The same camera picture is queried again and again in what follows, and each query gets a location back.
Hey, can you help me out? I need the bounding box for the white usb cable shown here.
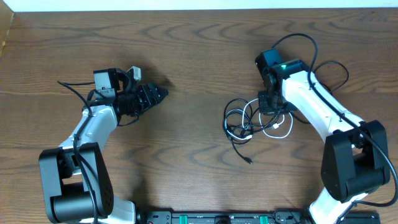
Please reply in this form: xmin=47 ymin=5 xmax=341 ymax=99
xmin=226 ymin=98 xmax=294 ymax=141

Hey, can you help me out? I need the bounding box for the black usb cable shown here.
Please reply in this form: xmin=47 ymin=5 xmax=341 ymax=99
xmin=222 ymin=60 xmax=349 ymax=165

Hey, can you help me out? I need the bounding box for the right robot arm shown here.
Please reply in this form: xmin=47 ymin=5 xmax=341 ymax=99
xmin=255 ymin=49 xmax=391 ymax=223

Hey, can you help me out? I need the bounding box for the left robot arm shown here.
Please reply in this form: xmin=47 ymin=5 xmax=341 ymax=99
xmin=39 ymin=66 xmax=169 ymax=223

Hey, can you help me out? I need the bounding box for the left camera cable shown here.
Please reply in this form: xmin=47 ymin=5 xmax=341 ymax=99
xmin=57 ymin=80 xmax=100 ymax=224

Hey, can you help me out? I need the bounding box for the camera cable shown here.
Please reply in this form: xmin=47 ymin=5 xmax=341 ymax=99
xmin=57 ymin=80 xmax=100 ymax=224
xmin=272 ymin=32 xmax=398 ymax=208

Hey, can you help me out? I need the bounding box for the right camera cable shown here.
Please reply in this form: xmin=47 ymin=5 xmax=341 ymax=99
xmin=272 ymin=32 xmax=398 ymax=208

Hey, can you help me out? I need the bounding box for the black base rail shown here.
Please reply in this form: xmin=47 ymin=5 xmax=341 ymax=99
xmin=136 ymin=209 xmax=381 ymax=224

